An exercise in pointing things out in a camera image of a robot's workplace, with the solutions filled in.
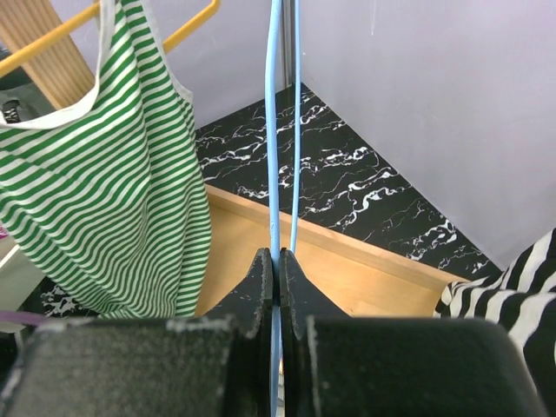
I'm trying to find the green white striped top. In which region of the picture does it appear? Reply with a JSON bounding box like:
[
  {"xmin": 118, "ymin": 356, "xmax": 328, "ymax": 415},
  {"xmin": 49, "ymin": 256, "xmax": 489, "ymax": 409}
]
[{"xmin": 1, "ymin": 1, "xmax": 211, "ymax": 318}]

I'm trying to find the wooden hanger left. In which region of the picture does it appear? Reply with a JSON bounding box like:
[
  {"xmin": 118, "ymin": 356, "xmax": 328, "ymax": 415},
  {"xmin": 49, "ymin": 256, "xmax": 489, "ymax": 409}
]
[{"xmin": 0, "ymin": 0, "xmax": 222, "ymax": 79}]

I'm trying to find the black white striped tank top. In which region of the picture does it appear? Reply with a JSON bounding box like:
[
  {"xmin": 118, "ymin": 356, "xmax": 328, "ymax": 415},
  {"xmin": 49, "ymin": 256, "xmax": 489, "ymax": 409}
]
[{"xmin": 434, "ymin": 230, "xmax": 555, "ymax": 392}]

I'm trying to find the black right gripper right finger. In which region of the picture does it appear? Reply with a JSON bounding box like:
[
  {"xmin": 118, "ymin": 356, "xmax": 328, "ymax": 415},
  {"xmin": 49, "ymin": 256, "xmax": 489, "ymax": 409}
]
[{"xmin": 280, "ymin": 250, "xmax": 547, "ymax": 416}]

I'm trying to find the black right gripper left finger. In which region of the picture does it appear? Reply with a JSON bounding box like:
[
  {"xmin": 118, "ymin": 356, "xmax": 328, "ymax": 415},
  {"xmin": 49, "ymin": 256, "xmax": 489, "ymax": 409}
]
[{"xmin": 1, "ymin": 249, "xmax": 273, "ymax": 416}]

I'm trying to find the blue wire hanger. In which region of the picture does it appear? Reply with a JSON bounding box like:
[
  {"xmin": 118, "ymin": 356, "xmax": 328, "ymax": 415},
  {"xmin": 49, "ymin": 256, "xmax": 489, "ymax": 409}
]
[{"xmin": 264, "ymin": 1, "xmax": 301, "ymax": 416}]

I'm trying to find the wooden clothes rack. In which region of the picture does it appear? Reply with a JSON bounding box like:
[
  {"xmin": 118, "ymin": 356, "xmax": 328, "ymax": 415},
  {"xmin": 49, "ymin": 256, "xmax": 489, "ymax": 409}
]
[{"xmin": 0, "ymin": 0, "xmax": 468, "ymax": 321}]

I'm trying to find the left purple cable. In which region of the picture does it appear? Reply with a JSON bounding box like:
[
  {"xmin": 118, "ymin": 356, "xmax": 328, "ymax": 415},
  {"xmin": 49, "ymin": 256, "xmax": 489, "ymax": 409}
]
[{"xmin": 0, "ymin": 308, "xmax": 49, "ymax": 328}]

